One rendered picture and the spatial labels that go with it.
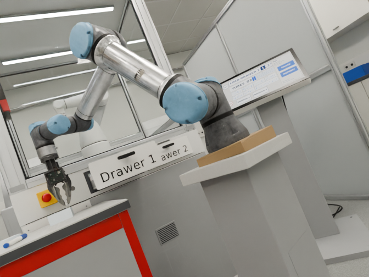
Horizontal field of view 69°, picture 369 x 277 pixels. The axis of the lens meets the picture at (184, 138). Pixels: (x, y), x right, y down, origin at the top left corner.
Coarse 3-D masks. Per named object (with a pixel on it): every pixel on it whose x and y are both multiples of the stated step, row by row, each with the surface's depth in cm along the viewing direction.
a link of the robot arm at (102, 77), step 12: (120, 36) 98; (96, 72) 107; (108, 72) 106; (96, 84) 108; (108, 84) 110; (84, 96) 112; (96, 96) 111; (84, 108) 113; (96, 108) 116; (84, 120) 116
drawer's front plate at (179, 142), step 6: (180, 138) 158; (186, 138) 159; (162, 144) 153; (168, 144) 154; (174, 144) 156; (180, 144) 157; (186, 144) 158; (162, 150) 152; (168, 150) 153; (174, 150) 155; (180, 150) 156; (186, 150) 158; (192, 150) 159; (162, 156) 151; (174, 156) 154; (180, 156) 155; (168, 162) 152
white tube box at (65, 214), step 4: (68, 208) 104; (60, 212) 103; (64, 212) 103; (68, 212) 104; (72, 212) 110; (48, 216) 101; (52, 216) 102; (56, 216) 102; (60, 216) 103; (64, 216) 103; (68, 216) 103; (72, 216) 104; (48, 220) 101; (52, 220) 101; (56, 220) 102; (60, 220) 102; (52, 224) 101
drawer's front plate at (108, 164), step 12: (144, 144) 115; (132, 156) 112; (144, 156) 114; (156, 156) 116; (96, 168) 105; (108, 168) 107; (120, 168) 109; (132, 168) 111; (144, 168) 113; (96, 180) 104; (108, 180) 106; (120, 180) 108
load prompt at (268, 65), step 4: (264, 64) 176; (268, 64) 174; (256, 68) 177; (260, 68) 175; (264, 68) 174; (248, 72) 179; (252, 72) 177; (256, 72) 175; (240, 76) 181; (244, 76) 179; (248, 76) 177; (232, 80) 183; (236, 80) 181; (240, 80) 179; (228, 84) 183; (232, 84) 181
